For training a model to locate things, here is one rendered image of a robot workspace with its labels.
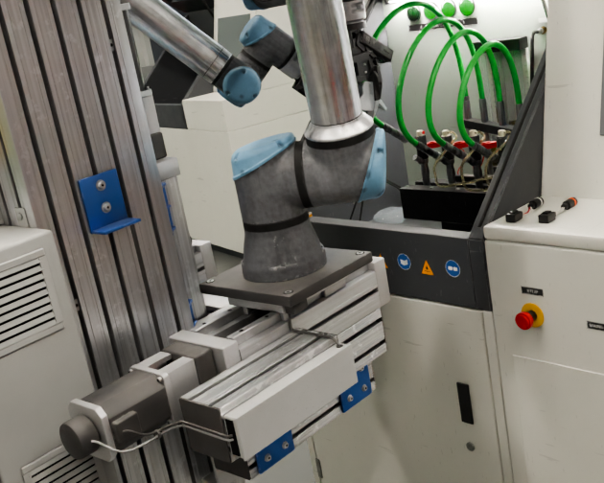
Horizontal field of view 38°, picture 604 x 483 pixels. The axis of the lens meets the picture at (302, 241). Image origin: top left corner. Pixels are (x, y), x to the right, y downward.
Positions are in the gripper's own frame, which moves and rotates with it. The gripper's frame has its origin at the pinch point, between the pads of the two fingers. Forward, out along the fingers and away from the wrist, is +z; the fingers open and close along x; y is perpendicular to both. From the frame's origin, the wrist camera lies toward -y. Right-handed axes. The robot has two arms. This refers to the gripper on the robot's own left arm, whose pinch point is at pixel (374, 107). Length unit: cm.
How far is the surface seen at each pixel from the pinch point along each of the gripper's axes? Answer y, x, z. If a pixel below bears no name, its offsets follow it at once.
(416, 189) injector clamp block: 7.5, -7.2, 22.7
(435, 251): 27.7, 16.2, 20.6
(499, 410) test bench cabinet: 52, 20, 49
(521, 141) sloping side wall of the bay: 1.1, 28.9, 21.3
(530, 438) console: 55, 25, 55
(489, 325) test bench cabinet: 38, 24, 35
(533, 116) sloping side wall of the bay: -5.4, 29.1, 21.7
